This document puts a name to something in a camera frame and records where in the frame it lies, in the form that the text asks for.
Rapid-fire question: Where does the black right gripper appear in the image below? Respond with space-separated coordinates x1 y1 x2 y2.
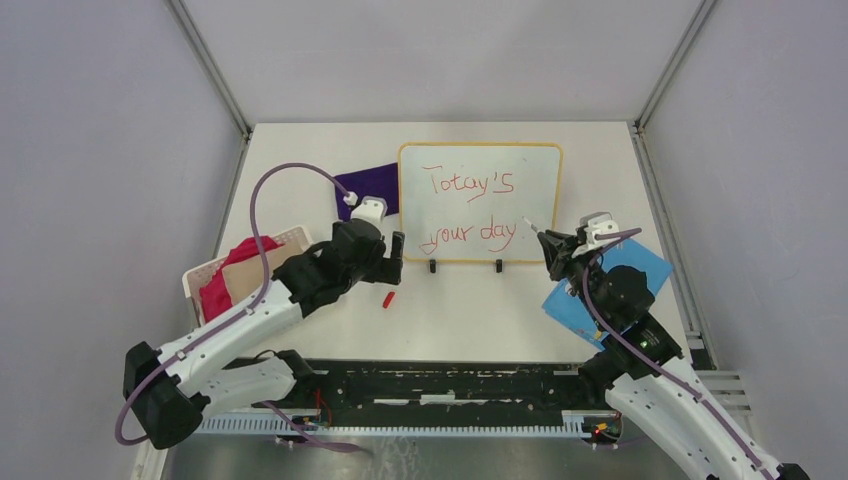
537 229 609 328

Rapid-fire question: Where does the red capped whiteboard marker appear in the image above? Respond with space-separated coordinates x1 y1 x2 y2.
521 216 542 234

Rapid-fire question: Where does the red marker cap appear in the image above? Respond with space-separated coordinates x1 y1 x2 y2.
382 291 396 309

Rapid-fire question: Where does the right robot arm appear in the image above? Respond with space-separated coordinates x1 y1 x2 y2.
537 227 808 479

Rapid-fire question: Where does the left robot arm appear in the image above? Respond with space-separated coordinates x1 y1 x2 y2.
115 219 405 450

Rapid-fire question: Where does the yellow framed whiteboard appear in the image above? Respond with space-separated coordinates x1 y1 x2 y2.
397 142 564 263

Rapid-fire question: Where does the purple cloth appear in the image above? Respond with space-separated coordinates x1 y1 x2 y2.
334 163 400 216

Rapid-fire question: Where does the blue cartoon print cloth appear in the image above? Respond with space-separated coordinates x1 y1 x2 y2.
541 238 674 352

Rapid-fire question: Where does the beige cloth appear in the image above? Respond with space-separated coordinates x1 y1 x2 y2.
221 236 304 304

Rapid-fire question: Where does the red cloth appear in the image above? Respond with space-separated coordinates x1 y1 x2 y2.
199 238 265 322

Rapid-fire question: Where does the white plastic basket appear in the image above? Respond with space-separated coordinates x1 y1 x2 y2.
182 225 312 326

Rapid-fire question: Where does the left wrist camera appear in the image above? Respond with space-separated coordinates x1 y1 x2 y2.
342 191 388 229

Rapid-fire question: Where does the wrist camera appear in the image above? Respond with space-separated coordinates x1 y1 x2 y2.
572 212 642 258
342 191 388 229

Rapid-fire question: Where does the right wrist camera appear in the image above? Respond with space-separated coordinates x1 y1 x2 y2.
572 212 642 258

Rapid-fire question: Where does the grey aluminium frame post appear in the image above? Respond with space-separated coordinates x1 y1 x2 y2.
633 0 719 132

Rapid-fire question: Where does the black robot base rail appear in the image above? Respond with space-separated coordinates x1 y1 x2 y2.
274 359 611 428

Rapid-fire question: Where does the white slotted cable duct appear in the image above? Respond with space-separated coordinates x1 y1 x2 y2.
196 413 590 439

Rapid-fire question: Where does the left aluminium frame post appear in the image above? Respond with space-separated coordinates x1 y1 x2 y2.
164 0 253 141

